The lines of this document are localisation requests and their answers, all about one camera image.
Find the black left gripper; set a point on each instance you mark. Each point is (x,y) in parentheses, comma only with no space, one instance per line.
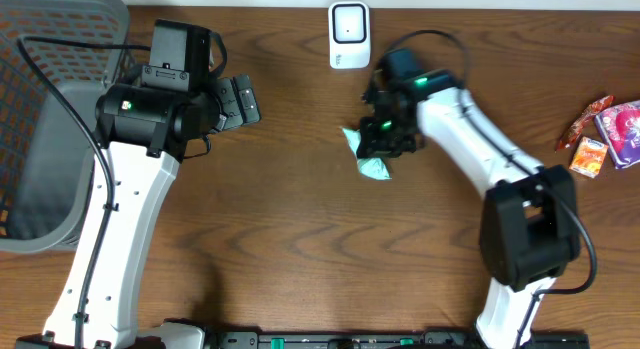
(239,102)

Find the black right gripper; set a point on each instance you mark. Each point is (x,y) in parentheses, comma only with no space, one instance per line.
(382,140)

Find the mint green wipes packet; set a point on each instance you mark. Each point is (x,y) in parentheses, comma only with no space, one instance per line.
(373,168)

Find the orange tissue packet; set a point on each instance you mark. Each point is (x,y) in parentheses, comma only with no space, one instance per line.
(589,157)

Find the orange red snack bar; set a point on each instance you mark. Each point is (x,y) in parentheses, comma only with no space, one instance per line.
(576,128)

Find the purple pink floral packet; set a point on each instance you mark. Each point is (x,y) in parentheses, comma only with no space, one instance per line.
(619,128)

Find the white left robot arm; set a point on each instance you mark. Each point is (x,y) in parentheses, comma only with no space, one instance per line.
(144,123)

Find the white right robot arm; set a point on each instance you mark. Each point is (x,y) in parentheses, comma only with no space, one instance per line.
(527,235)

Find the dark grey plastic basket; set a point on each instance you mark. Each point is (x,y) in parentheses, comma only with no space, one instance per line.
(46,162)

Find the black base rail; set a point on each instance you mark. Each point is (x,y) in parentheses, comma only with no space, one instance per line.
(431,339)

